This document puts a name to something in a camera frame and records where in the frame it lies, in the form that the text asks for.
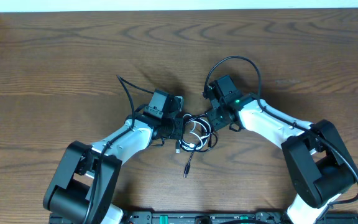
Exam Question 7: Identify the white usb cable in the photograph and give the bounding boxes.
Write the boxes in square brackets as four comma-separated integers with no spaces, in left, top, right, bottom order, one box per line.
[181,113,213,150]

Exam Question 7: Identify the black usb cable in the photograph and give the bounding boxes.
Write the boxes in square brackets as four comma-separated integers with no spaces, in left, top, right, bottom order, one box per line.
[175,113,219,179]

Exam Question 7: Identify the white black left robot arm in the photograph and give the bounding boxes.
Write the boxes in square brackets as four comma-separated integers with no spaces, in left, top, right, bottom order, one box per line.
[43,113,183,224]

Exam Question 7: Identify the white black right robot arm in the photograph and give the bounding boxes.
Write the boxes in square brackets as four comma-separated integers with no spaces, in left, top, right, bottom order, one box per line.
[203,90,358,223]

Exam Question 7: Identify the black right camera cable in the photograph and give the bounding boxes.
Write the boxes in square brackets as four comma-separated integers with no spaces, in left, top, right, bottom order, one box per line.
[202,55,358,206]

